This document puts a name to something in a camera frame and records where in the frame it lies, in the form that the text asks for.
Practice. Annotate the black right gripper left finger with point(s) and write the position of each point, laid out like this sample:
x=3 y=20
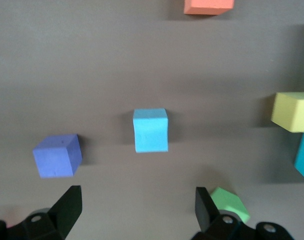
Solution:
x=56 y=220

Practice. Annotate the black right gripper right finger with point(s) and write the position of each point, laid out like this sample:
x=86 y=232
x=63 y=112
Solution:
x=209 y=220

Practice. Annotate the light blue foam block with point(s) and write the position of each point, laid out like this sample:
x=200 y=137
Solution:
x=150 y=132

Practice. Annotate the green foam block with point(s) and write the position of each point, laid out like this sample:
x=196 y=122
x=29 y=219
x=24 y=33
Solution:
x=229 y=202

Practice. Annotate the purple foam block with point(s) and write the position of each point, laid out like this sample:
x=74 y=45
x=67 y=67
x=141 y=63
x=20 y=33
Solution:
x=56 y=157

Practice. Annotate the yellow foam block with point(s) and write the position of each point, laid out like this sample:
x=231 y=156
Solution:
x=292 y=112

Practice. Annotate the brown table cover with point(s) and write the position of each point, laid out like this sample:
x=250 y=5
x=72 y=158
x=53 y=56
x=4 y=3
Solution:
x=151 y=62

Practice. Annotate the orange foam block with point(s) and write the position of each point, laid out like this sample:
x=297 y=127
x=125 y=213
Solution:
x=206 y=6

